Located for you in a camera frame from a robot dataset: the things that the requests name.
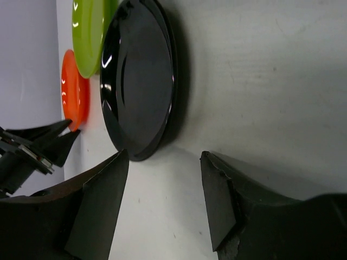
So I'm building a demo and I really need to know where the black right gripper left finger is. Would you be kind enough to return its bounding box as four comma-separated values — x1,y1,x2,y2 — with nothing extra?
1,151,129,259

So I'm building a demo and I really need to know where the orange plate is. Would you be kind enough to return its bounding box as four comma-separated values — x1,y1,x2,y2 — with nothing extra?
61,49,90,132

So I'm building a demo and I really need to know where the lime green plate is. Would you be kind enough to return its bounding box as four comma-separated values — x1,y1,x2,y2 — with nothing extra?
72,0,119,79

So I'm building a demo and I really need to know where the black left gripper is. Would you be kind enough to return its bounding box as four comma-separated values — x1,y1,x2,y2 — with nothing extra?
1,119,81,198

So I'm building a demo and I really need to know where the small black plate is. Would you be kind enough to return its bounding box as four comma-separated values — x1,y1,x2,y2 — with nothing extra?
100,1,178,161

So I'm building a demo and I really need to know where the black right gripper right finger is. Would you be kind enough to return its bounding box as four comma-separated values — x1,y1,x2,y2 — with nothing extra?
200,151,346,259

